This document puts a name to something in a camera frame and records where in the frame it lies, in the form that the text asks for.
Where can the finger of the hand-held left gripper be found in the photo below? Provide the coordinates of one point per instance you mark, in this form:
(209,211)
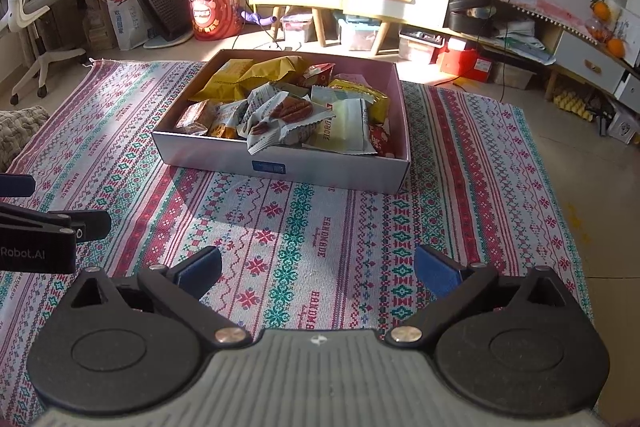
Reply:
(75,222)
(15,185)

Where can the red shiny foil packet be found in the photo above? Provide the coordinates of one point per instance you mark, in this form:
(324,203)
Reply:
(317,74)

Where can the orange fruit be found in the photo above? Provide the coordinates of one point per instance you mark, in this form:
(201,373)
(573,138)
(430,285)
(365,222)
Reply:
(616,46)
(599,10)

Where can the red cartoon face bucket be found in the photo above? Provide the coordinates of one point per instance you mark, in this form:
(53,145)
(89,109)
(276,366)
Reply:
(212,9)

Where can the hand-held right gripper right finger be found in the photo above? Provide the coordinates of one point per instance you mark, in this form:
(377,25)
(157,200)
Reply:
(437,269)

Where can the clear storage bin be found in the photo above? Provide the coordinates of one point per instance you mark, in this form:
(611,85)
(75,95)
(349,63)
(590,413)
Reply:
(421,47)
(359,35)
(298,28)

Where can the cream biscuit snack packet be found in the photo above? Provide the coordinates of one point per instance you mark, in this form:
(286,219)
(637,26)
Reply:
(345,129)

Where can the clear packet brown pastry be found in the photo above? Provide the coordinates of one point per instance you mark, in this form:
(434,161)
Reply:
(196,117)

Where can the white office chair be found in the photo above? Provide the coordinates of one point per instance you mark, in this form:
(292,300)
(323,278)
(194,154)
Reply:
(35,2)

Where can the low white drawer cabinet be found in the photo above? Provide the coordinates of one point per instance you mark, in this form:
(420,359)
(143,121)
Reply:
(590,57)

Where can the yellow waffle snack packet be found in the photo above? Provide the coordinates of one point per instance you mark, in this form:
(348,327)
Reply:
(222,79)
(275,68)

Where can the white paper bag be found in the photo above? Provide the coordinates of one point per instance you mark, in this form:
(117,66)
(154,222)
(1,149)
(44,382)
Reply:
(126,24)

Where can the black round appliance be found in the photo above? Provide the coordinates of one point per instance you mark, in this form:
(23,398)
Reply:
(467,14)

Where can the small red snack packet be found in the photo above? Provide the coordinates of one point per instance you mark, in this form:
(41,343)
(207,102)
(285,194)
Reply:
(382,141)

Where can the patterned woven cloth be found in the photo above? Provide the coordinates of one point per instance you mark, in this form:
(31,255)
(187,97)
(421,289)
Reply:
(300,232)

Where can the lemon yellow shiny snack packet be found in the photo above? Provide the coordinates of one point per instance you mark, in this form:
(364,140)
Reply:
(360,99)

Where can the black mesh basket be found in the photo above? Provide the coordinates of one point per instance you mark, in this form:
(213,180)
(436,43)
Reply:
(167,9)

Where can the pink and silver cardboard box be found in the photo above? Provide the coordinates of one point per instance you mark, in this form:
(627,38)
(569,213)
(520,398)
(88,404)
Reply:
(320,167)

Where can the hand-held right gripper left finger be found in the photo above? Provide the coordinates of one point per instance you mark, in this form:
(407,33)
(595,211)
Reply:
(200,267)

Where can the yellow pack under cabinet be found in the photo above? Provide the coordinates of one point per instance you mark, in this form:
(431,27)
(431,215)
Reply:
(575,105)

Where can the white pecan print packet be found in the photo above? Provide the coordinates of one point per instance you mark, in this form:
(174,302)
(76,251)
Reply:
(285,117)

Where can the grey knitted cushion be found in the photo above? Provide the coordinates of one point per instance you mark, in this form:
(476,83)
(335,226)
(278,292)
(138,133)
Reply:
(22,134)

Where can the clear packet orange pastry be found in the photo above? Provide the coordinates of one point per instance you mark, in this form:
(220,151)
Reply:
(227,121)

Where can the red box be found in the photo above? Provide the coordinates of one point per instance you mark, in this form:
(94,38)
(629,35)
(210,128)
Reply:
(467,64)

